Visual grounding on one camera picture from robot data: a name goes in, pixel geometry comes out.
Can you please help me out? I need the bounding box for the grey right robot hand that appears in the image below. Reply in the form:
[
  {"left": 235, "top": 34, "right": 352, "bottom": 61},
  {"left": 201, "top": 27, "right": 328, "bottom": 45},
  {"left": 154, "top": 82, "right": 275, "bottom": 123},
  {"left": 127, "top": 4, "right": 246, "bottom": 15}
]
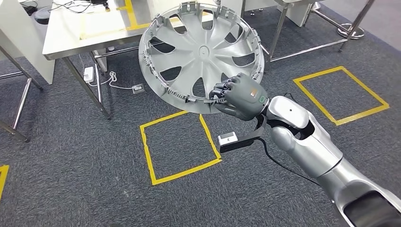
[{"left": 209, "top": 73, "right": 270, "bottom": 121}]

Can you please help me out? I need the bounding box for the silver wheel hubcap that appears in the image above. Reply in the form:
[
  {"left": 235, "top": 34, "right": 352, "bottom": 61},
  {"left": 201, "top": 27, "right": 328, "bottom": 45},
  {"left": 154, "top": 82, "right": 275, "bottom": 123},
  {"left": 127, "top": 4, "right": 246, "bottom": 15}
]
[{"left": 138, "top": 1, "right": 265, "bottom": 114}]

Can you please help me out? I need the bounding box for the yellow workbench tape outline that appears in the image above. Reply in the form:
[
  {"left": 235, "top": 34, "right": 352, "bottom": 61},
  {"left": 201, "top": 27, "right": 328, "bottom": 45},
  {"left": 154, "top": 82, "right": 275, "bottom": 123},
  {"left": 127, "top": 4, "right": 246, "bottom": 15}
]
[{"left": 79, "top": 0, "right": 217, "bottom": 40}]

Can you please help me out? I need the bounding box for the steel workbench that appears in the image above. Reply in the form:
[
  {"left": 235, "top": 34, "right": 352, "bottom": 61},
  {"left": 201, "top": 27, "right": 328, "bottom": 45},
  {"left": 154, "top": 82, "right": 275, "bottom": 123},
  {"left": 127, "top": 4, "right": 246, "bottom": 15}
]
[{"left": 42, "top": 0, "right": 220, "bottom": 120}]

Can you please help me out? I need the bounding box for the yellow floor tape rectangle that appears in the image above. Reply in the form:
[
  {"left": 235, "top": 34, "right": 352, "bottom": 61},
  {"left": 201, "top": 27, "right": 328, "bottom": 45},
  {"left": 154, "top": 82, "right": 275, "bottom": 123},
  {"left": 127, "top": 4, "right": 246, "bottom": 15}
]
[
  {"left": 293, "top": 66, "right": 390, "bottom": 127},
  {"left": 140, "top": 110, "right": 222, "bottom": 186}
]

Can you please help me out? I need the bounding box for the chrome round base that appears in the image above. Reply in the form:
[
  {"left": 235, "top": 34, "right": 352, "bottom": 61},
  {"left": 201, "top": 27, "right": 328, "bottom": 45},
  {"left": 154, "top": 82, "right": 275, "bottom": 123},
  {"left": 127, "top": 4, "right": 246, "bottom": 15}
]
[{"left": 337, "top": 23, "right": 366, "bottom": 40}]

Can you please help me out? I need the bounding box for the white power strip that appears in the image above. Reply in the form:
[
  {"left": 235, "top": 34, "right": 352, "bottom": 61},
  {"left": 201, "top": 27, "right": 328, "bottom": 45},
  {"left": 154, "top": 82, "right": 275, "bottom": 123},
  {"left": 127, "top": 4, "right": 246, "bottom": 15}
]
[{"left": 83, "top": 66, "right": 95, "bottom": 84}]

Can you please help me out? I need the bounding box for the white board panel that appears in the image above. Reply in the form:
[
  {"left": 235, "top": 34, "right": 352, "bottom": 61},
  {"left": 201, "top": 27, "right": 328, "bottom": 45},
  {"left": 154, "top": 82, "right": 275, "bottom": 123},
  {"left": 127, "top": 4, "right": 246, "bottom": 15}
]
[{"left": 0, "top": 0, "right": 56, "bottom": 85}]

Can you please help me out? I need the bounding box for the yellow floor tape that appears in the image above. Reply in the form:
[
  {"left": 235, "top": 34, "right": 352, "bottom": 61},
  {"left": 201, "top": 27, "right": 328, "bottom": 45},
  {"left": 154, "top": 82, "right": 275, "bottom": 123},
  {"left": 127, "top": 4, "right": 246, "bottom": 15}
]
[{"left": 0, "top": 164, "right": 10, "bottom": 201}]

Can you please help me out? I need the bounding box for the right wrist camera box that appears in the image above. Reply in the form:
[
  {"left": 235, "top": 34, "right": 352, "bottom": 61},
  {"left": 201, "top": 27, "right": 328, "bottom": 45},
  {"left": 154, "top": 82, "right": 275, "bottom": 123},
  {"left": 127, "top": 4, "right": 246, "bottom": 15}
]
[{"left": 218, "top": 114, "right": 268, "bottom": 154}]

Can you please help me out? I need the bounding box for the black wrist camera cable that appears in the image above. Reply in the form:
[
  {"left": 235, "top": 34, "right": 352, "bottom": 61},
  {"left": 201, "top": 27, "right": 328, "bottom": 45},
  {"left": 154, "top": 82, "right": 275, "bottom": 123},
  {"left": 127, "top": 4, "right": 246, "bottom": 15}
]
[{"left": 258, "top": 138, "right": 320, "bottom": 186}]

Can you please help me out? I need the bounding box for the white power strip cable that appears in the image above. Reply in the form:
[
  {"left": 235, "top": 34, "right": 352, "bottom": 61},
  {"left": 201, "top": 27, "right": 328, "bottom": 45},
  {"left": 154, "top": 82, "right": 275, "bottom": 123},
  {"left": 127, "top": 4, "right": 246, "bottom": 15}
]
[{"left": 78, "top": 54, "right": 134, "bottom": 91}]

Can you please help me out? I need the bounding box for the black tangled cable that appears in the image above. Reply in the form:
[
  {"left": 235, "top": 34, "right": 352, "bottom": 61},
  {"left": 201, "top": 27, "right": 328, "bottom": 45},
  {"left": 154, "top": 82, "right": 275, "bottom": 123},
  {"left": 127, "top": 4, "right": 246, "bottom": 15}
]
[{"left": 52, "top": 0, "right": 111, "bottom": 14}]

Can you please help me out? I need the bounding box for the steel frame table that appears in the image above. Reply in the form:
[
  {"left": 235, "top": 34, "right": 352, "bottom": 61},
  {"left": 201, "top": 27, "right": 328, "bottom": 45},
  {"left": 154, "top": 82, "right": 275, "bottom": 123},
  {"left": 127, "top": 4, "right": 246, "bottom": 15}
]
[{"left": 0, "top": 47, "right": 44, "bottom": 143}]

